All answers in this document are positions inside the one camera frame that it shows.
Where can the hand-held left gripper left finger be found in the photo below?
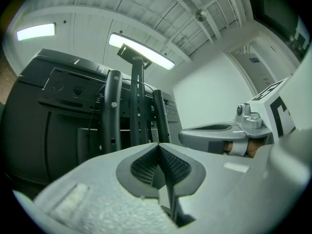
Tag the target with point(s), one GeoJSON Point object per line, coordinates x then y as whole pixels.
{"type": "Point", "coordinates": [92, 199]}

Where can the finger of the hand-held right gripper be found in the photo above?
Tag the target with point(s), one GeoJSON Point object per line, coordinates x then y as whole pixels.
{"type": "Point", "coordinates": [207, 135]}

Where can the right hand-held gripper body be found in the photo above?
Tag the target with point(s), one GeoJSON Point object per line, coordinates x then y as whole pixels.
{"type": "Point", "coordinates": [258, 125]}

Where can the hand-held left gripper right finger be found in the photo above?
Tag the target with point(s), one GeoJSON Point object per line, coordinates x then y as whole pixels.
{"type": "Point", "coordinates": [219, 191]}

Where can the person's right hand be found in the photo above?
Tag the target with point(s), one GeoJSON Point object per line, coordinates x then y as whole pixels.
{"type": "Point", "coordinates": [253, 146]}

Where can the white door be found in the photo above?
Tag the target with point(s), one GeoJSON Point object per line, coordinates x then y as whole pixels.
{"type": "Point", "coordinates": [263, 77]}

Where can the blue door sign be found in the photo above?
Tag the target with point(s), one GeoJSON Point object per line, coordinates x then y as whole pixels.
{"type": "Point", "coordinates": [255, 60]}

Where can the large black television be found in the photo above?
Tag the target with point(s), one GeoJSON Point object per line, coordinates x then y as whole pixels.
{"type": "Point", "coordinates": [36, 130]}

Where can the dark glass window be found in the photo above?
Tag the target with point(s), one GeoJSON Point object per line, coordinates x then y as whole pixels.
{"type": "Point", "coordinates": [275, 8]}

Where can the silver ceiling dome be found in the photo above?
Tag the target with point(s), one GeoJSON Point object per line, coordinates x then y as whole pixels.
{"type": "Point", "coordinates": [201, 14]}

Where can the long ceiling light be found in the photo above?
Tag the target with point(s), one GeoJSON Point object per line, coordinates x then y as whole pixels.
{"type": "Point", "coordinates": [122, 41]}
{"type": "Point", "coordinates": [36, 32]}

